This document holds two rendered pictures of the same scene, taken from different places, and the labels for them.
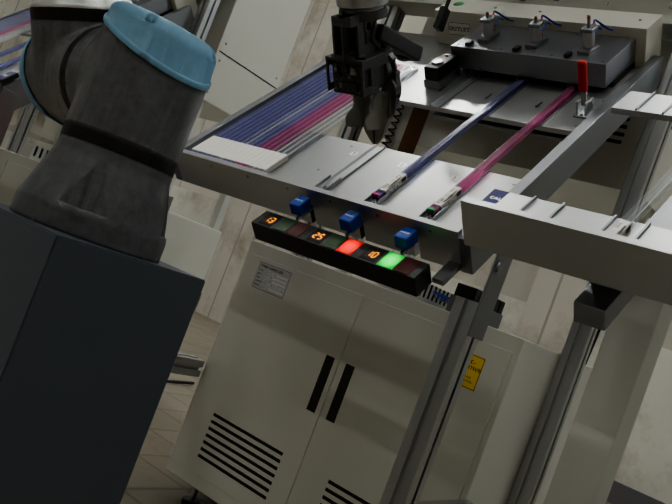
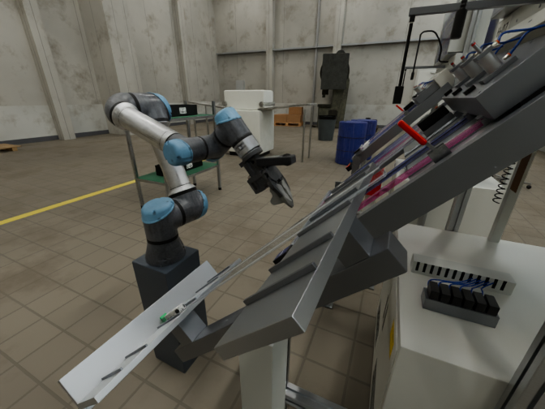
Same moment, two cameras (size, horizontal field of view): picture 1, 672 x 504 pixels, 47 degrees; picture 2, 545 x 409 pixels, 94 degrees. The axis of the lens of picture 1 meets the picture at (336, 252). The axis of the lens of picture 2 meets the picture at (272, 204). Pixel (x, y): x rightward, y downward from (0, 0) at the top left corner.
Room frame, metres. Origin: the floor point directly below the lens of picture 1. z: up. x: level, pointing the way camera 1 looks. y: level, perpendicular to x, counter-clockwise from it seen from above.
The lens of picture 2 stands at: (1.00, -0.70, 1.14)
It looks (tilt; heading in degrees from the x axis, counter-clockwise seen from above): 23 degrees down; 77
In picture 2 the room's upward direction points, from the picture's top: 1 degrees clockwise
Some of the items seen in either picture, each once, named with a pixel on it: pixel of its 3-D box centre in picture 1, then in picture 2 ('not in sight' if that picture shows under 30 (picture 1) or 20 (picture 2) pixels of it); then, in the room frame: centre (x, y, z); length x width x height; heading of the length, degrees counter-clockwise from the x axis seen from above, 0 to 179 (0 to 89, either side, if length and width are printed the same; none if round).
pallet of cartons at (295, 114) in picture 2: not in sight; (288, 116); (4.34, 10.66, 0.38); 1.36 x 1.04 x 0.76; 142
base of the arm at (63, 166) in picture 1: (104, 189); (164, 244); (0.78, 0.24, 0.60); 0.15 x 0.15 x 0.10
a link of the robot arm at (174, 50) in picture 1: (143, 80); (160, 217); (0.78, 0.24, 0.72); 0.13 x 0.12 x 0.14; 43
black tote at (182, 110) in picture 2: not in sight; (173, 110); (0.61, 2.35, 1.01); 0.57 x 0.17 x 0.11; 53
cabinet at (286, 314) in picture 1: (394, 434); (482, 359); (1.85, -0.28, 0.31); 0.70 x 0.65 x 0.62; 53
